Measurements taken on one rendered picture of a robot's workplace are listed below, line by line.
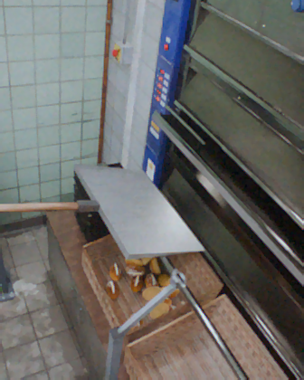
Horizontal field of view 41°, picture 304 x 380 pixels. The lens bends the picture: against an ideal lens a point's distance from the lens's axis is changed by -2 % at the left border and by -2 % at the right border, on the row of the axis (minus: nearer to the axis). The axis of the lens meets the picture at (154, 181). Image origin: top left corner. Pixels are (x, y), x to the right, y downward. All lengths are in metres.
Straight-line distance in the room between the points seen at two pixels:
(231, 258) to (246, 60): 0.83
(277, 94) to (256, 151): 0.24
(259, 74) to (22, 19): 1.45
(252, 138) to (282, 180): 0.21
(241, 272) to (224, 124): 0.62
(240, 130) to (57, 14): 1.35
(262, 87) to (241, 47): 0.20
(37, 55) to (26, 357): 1.75
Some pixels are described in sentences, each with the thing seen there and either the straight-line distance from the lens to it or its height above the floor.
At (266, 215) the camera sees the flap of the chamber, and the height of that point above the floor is 1.40.
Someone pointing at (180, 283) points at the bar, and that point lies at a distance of 1.48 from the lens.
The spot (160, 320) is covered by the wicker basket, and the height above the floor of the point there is 0.74.
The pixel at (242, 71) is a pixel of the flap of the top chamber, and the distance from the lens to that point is 1.56.
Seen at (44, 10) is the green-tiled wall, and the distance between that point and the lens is 2.51.
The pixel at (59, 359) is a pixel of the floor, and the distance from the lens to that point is 2.63.
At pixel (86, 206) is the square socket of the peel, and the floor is 1.26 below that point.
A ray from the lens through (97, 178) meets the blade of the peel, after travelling 1.81.
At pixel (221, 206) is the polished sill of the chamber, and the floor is 1.18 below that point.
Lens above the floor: 2.31
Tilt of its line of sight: 37 degrees down
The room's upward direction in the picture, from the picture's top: 9 degrees clockwise
